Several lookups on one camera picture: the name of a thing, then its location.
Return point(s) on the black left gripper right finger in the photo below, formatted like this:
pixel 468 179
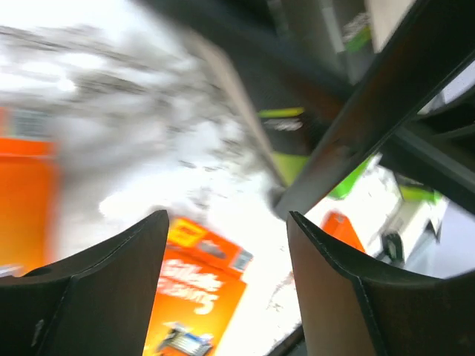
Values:
pixel 353 304

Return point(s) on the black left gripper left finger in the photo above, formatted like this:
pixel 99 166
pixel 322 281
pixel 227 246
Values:
pixel 95 302

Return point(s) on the orange Gillette Fusion5 box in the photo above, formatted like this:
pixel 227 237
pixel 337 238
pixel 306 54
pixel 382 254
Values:
pixel 28 190

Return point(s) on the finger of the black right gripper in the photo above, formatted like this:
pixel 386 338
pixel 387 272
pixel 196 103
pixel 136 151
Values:
pixel 390 97
pixel 437 150

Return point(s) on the beige black three-tier shelf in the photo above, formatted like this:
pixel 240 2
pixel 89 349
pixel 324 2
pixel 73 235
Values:
pixel 286 54

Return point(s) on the black green razor box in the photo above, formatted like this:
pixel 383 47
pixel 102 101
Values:
pixel 371 176
pixel 288 132

